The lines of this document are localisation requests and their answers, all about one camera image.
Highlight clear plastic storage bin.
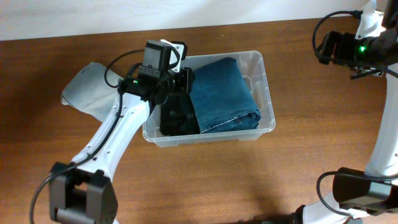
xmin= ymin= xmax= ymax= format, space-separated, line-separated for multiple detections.
xmin=142 ymin=50 xmax=276 ymax=147

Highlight large black garment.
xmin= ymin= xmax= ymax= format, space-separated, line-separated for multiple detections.
xmin=160 ymin=94 xmax=200 ymax=136

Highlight light blue jeans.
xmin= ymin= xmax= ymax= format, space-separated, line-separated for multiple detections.
xmin=61 ymin=62 xmax=118 ymax=122

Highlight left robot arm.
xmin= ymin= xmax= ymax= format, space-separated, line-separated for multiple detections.
xmin=41 ymin=39 xmax=194 ymax=224

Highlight left black cable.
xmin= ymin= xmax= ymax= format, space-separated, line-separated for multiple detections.
xmin=29 ymin=49 xmax=181 ymax=224

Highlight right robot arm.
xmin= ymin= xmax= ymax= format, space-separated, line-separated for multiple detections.
xmin=288 ymin=12 xmax=397 ymax=223

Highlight medium blue jeans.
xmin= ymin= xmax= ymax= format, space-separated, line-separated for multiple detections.
xmin=190 ymin=57 xmax=261 ymax=134

